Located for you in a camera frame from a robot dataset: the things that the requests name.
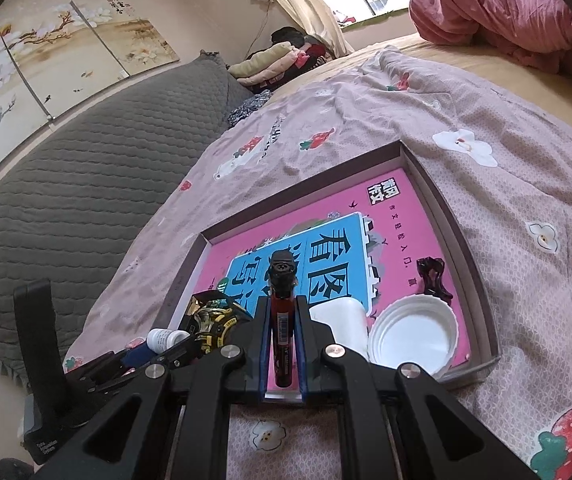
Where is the white earbuds case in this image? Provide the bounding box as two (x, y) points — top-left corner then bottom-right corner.
(310, 297), (369, 361)

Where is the grey cardboard box tray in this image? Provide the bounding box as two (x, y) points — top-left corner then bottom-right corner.
(156, 139), (501, 401)

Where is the beige bed sheet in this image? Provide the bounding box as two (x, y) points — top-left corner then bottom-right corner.
(276, 32), (572, 146)

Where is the dark floral cloth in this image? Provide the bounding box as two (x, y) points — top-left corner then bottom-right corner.
(227, 90), (273, 128)

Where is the pink book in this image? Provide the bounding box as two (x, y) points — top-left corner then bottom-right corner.
(176, 167), (471, 366)

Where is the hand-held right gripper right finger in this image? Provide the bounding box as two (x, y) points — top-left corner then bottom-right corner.
(293, 296), (541, 480)

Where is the beige curtain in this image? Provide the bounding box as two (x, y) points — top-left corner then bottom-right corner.
(238, 0), (354, 58)

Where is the white pill bottle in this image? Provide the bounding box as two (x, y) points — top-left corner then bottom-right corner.
(146, 327), (191, 356)

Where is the pink comforter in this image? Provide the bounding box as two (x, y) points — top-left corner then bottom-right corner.
(408, 0), (572, 86)

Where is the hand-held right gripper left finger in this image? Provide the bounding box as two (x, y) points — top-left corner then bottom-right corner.
(31, 296), (273, 480)

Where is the pile of folded clothes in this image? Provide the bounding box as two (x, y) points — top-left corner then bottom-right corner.
(228, 27), (331, 93)

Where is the floral wall painting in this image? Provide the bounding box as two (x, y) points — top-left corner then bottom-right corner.
(0, 0), (181, 196)

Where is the grey quilted headboard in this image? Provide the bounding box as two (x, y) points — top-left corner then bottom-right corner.
(0, 52), (257, 391)

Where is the red black lighter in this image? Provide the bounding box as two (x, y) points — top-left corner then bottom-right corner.
(268, 249), (301, 390)

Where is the white plastic jar lid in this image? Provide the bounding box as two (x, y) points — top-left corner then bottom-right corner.
(368, 294), (459, 378)

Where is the strawberry printed blanket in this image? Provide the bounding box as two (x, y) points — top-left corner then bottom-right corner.
(63, 45), (572, 480)

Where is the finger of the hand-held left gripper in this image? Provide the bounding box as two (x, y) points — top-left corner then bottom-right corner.
(66, 337), (151, 381)
(83, 342), (201, 396)

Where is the ornate gold cap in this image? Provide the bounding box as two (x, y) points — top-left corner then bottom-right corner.
(193, 310), (239, 356)

